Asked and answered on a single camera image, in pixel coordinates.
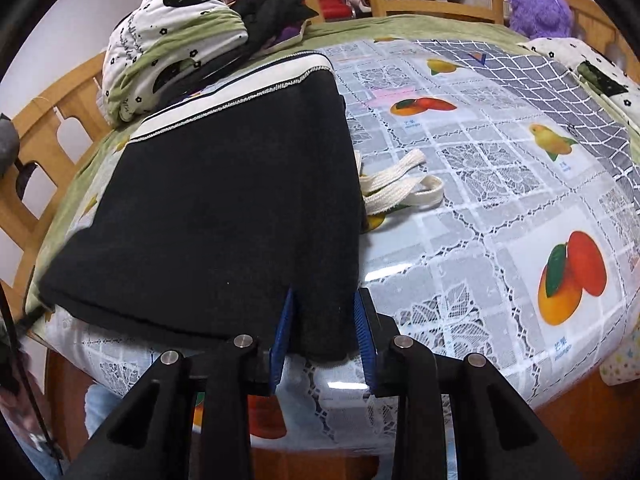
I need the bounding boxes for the black sweatpants with white stripe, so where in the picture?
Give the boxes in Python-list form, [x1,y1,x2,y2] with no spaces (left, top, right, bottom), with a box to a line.
[37,51,369,361]

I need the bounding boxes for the star print white cloth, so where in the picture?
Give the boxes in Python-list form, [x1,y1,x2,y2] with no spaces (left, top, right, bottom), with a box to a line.
[600,325,640,386]

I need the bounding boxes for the fruit print lace tablecloth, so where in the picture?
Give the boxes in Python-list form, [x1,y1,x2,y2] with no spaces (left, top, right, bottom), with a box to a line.
[323,39,639,408]

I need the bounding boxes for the green bed sheet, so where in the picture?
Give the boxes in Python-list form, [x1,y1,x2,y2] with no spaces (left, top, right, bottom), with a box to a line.
[24,13,640,311]

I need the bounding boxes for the grey checked cloth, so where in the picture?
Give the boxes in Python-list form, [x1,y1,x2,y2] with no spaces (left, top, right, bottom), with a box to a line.
[416,39,639,203]

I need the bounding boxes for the floral white pillow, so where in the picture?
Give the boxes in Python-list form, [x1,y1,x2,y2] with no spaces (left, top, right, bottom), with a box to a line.
[520,38,639,132]

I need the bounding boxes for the folded floral white green quilt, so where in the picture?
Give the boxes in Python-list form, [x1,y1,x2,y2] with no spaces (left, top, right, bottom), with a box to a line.
[101,0,248,126]

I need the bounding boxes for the purple plush toy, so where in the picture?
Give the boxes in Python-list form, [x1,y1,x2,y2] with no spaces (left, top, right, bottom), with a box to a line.
[506,0,574,39]

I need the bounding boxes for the black clothes pile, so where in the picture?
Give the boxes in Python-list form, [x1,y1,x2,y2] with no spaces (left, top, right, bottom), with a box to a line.
[156,0,319,110]

